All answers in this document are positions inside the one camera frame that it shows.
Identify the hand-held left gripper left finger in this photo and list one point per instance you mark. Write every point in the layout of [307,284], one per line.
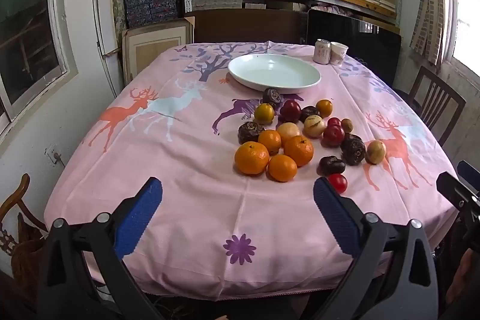
[138,215]

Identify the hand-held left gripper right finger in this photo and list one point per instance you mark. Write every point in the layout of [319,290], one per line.
[337,215]

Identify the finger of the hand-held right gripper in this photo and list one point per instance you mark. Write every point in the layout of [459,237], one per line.
[457,190]
[470,173]

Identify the small red tomato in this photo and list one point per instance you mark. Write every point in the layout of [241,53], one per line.
[334,121]
[337,183]

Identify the dark water chestnut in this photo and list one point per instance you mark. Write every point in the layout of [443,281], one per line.
[309,112]
[332,165]
[250,131]
[272,97]
[353,136]
[353,152]

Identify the mandarin orange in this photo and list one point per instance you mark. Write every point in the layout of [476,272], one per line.
[299,150]
[282,167]
[252,157]
[269,141]

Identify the dark red plum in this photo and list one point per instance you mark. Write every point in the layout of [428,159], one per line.
[333,136]
[290,110]

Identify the small brown longan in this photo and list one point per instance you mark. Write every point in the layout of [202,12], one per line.
[347,125]

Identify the small yellow-orange citrus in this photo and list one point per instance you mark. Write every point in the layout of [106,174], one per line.
[264,113]

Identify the white oval plate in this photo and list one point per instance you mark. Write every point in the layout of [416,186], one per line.
[273,72]

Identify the pink deer print tablecloth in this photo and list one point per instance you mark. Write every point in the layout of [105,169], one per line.
[187,155]

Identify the dark wooden slat chair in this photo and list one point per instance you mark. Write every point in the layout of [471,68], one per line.
[435,102]

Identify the striped pale yellow pepino melon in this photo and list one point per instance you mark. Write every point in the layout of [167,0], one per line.
[314,125]

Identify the smooth round orange citrus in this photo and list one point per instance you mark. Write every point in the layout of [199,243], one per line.
[324,108]

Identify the carved wooden chair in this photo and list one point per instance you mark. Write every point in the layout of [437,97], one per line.
[18,226]

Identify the bright window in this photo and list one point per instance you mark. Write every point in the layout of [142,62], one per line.
[465,16]

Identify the white paper cup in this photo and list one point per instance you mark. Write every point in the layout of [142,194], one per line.
[338,54]

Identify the pale drink can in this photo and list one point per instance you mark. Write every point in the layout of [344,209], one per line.
[321,52]

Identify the cardboard framed board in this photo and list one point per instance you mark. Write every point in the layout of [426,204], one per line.
[157,50]

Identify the brick pattern curtain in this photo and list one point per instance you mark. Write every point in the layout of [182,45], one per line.
[429,12]

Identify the white leaning boards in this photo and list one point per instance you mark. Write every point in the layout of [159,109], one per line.
[103,24]

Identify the white framed window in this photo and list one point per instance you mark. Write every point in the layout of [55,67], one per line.
[33,35]

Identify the stack of blue floral boxes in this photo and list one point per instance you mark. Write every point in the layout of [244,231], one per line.
[153,7]

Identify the dark brown wooden board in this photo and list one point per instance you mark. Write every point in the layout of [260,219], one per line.
[243,25]

